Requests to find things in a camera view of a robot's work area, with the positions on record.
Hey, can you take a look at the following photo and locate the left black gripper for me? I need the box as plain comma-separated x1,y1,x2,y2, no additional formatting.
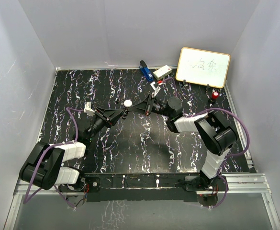
87,107,123,141

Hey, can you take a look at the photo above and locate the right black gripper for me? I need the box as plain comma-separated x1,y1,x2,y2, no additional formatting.
128,93,172,117

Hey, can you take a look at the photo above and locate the white earbud charging case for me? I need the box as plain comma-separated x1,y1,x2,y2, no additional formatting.
123,100,133,108

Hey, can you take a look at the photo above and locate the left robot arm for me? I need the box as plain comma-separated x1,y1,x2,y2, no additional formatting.
19,108,125,191

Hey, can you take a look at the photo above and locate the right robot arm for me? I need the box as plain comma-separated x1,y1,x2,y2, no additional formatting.
123,95,237,190

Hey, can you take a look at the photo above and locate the blue stapler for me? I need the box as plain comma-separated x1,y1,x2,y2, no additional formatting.
139,60,154,82

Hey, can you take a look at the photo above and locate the white staple box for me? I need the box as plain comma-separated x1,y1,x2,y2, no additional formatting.
153,65,172,81

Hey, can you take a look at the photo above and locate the whiteboard left black stand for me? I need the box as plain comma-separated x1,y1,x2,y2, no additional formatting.
182,80,188,87

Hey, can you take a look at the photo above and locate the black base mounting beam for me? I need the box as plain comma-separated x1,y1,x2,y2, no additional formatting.
59,172,228,203

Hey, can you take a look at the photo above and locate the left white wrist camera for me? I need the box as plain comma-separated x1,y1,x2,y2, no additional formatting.
83,102,95,116

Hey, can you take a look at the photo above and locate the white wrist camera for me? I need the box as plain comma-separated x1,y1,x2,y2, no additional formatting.
83,102,95,116
150,81,161,97

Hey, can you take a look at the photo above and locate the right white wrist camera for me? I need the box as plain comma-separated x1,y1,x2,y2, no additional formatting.
150,81,161,97

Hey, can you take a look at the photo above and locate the small whiteboard yellow frame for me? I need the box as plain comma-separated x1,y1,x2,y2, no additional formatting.
175,47,231,89

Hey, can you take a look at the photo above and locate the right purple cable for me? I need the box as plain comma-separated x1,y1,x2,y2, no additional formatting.
158,77,250,208

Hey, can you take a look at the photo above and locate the purple cable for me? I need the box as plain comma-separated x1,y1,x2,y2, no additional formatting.
158,77,250,208
22,107,82,209

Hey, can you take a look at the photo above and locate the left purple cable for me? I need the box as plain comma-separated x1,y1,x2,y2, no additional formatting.
22,107,82,209

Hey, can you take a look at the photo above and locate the aluminium rail frame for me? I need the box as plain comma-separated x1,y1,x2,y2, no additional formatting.
4,69,280,230

